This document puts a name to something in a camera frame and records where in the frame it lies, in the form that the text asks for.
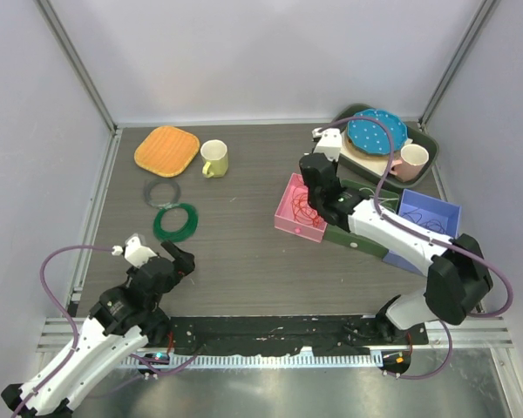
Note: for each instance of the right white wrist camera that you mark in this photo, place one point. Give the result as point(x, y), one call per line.
point(328, 142)

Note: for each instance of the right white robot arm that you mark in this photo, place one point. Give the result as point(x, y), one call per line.
point(456, 281)

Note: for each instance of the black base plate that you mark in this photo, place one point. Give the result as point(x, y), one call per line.
point(276, 336)

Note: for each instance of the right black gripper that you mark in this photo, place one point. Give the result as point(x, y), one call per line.
point(336, 166)

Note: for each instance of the pink mug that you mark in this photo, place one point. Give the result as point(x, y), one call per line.
point(410, 162)

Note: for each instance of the green drawer box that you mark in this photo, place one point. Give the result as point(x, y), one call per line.
point(336, 235)

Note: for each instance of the left aluminium frame post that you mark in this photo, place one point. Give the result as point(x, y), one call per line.
point(59, 32)

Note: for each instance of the orange square plate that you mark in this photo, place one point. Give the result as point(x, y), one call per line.
point(167, 151)

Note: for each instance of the dark green tray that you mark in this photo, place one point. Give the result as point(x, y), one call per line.
point(391, 183)

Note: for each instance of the pink drawer box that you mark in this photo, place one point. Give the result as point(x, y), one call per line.
point(294, 215)

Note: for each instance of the blue drawer box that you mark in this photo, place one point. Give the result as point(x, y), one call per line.
point(430, 213)

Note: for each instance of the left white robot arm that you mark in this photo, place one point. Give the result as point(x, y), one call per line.
point(125, 319)

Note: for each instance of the right aluminium frame post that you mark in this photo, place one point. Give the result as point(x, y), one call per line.
point(471, 35)

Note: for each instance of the white square board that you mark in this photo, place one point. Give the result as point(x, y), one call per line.
point(380, 167)

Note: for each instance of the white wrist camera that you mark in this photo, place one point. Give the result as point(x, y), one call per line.
point(328, 142)
point(135, 251)

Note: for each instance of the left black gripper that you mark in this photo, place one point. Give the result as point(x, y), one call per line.
point(185, 264)

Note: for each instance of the aluminium frame post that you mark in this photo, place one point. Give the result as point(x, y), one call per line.
point(471, 35)
point(59, 32)

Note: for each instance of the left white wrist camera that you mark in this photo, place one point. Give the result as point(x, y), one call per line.
point(135, 251)

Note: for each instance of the yellow-green mug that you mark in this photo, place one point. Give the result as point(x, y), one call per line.
point(214, 154)

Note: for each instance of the blue dotted plate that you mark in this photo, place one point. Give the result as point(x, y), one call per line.
point(371, 136)

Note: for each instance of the white cable duct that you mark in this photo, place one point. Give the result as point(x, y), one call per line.
point(301, 360)

